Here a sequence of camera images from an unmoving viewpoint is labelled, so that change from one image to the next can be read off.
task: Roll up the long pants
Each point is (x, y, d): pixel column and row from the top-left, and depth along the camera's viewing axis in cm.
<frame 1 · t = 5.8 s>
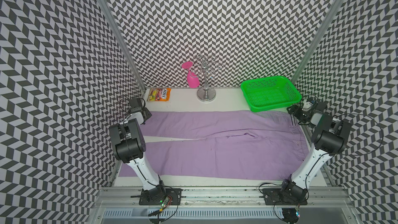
left hand: (144, 114, 100), fingers open
right hand: (291, 111, 103), fingers open
purple long pants: (223, 145, 91), on the table
green plastic basket: (266, 94, 118), on the table
pink plastic goblet: (193, 80, 104), point 17 cm above the table
orange candy bag: (159, 94, 114), point 3 cm above the table

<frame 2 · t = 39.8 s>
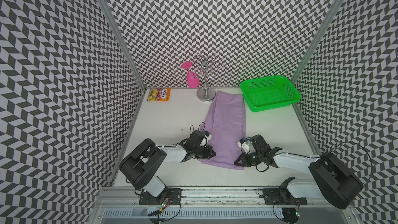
left hand: (214, 156, 86), fingers closed
right hand: (236, 166, 83), fingers closed
purple long pants: (226, 122, 100), on the table
the other named things where they were.

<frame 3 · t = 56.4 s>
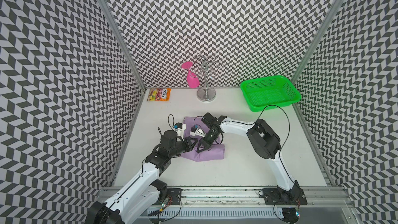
left hand: (197, 141, 79), fingers closed
right hand: (200, 150, 87), fingers closed
purple long pants: (216, 150, 82), point 8 cm above the table
the other named things where they were.

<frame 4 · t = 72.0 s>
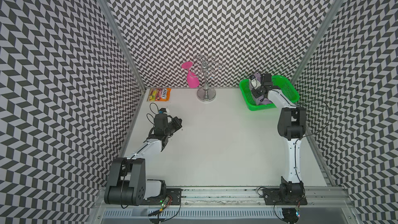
left hand: (182, 120, 90), fingers closed
right hand: (257, 89, 107), fingers closed
